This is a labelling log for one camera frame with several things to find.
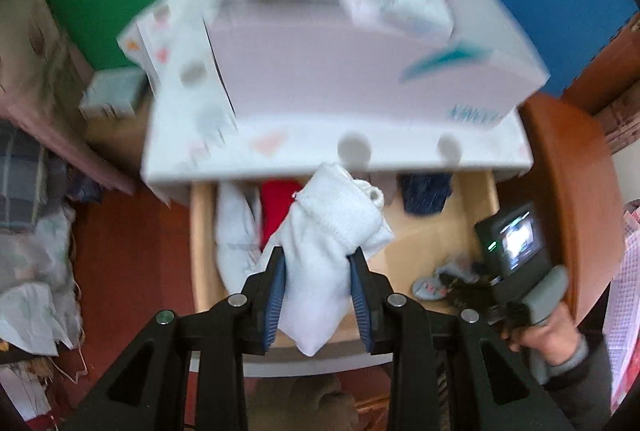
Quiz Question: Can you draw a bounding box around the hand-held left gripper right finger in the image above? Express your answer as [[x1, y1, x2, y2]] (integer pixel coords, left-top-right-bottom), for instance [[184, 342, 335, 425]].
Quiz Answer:
[[347, 247, 576, 431]]

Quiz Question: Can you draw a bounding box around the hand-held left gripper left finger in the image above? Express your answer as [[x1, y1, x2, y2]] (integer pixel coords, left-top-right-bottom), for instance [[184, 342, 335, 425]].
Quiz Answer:
[[62, 247, 288, 431]]

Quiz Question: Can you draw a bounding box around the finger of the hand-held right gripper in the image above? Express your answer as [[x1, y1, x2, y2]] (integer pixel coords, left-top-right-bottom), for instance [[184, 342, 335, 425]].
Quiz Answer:
[[440, 273, 501, 314]]

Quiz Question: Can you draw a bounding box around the grey red-patterned underwear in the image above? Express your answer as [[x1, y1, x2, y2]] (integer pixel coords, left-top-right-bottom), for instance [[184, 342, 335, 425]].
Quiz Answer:
[[412, 253, 481, 302]]

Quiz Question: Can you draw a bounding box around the wooden drawer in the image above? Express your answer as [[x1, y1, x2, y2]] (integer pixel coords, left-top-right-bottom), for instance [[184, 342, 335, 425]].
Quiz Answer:
[[189, 168, 501, 377]]

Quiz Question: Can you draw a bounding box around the pale white underwear bundle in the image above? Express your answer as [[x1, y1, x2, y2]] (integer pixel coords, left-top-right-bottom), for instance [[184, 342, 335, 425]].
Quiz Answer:
[[215, 183, 263, 294]]

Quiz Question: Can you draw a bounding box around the white cardboard box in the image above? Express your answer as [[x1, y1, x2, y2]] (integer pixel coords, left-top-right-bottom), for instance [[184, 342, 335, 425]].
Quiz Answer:
[[202, 0, 551, 134]]

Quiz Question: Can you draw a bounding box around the person's right forearm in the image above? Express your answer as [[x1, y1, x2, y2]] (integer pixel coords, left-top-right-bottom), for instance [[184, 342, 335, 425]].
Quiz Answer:
[[542, 336, 616, 431]]

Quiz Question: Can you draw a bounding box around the red underwear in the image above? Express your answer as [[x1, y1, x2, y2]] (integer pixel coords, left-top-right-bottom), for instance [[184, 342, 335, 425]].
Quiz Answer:
[[260, 180, 303, 252]]

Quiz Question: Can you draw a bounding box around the dark blue underwear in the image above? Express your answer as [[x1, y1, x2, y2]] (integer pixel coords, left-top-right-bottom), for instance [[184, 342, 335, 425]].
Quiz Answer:
[[398, 173, 453, 217]]

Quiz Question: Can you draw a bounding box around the person's right hand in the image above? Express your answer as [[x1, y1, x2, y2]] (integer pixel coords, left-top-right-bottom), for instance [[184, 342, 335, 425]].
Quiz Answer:
[[500, 301, 583, 367]]

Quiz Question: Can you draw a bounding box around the round brown wooden panel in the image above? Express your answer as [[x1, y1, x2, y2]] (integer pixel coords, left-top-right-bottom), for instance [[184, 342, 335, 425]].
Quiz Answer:
[[517, 93, 626, 327]]

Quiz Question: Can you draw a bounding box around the beige fuzzy cloth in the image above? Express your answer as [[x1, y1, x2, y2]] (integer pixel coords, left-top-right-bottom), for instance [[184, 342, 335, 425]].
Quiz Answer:
[[247, 373, 361, 431]]

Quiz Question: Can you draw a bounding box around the pink checked cloth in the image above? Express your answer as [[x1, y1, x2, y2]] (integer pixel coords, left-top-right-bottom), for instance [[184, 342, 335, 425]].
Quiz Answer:
[[602, 201, 640, 412]]

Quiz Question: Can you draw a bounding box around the white shape-patterned tablecloth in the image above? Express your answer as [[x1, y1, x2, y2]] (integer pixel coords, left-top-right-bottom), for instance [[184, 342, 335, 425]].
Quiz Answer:
[[117, 0, 533, 204]]

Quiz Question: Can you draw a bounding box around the dark blue plastic bag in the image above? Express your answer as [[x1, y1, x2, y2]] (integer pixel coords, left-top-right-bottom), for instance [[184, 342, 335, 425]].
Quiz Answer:
[[67, 176, 103, 204]]

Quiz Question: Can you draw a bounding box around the white green-patterned plastic bag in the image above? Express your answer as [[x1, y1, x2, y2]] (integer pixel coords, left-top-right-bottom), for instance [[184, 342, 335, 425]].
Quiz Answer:
[[0, 283, 83, 357], [0, 206, 76, 292]]

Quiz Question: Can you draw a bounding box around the pale blue cloth bundle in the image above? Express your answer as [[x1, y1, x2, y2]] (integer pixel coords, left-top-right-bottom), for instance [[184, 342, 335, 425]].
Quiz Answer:
[[347, 0, 456, 36]]

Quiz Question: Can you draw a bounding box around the small teal carton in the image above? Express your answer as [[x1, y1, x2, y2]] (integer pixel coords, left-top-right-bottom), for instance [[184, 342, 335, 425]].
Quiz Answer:
[[80, 70, 148, 119]]

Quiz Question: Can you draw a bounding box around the grey plaid cloth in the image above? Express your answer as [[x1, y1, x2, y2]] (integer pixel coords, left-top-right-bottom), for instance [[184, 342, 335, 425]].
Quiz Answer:
[[0, 121, 68, 232]]

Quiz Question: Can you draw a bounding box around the pink leaf-patterned curtain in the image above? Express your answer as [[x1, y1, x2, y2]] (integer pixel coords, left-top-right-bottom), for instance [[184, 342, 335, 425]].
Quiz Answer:
[[0, 0, 138, 196]]

